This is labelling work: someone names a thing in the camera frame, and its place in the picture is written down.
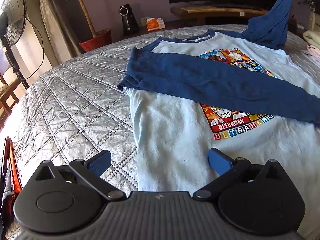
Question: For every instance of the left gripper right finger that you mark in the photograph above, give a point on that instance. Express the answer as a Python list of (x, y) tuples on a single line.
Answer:
[(230, 172)]

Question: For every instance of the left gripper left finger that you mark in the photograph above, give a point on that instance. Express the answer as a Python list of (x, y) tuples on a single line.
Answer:
[(81, 179)]

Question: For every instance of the blue and white kids shirt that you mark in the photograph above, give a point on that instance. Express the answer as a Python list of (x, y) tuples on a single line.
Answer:
[(237, 92)]

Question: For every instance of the dark blue zipper storage bag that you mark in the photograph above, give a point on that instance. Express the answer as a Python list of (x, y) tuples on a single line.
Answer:
[(10, 185)]

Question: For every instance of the pale folded clothes pile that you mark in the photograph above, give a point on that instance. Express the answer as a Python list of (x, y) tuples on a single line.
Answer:
[(312, 49)]

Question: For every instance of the wooden chair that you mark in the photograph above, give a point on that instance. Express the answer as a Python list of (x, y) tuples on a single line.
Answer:
[(8, 97)]

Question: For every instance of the red plant pot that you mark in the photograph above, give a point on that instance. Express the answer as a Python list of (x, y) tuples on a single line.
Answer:
[(103, 38)]

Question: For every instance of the beige curtain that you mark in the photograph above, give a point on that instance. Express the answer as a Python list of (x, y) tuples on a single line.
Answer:
[(62, 38)]

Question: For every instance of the orange tissue box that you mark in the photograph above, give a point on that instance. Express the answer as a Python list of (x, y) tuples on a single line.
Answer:
[(155, 24)]

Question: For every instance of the dark wooden tv cabinet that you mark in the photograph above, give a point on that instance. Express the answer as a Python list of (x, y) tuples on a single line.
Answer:
[(180, 16)]

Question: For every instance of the black standing fan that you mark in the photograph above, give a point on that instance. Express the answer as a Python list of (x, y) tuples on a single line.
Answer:
[(13, 20)]

